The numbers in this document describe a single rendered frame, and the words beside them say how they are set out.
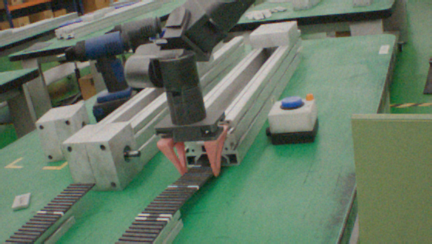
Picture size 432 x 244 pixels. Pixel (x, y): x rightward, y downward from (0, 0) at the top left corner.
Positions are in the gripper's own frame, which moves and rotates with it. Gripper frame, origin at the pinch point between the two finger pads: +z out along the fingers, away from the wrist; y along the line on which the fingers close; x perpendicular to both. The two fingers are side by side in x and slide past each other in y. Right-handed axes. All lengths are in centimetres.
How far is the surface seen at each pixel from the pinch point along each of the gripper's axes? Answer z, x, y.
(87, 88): 45, -246, 190
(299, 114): -3.8, -13.5, -15.1
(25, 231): -1.2, 22.8, 20.0
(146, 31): -16, -59, 34
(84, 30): -1, -240, 177
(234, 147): -1.0, -6.6, -4.4
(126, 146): -4.1, -2.0, 14.1
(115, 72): -10, -38, 35
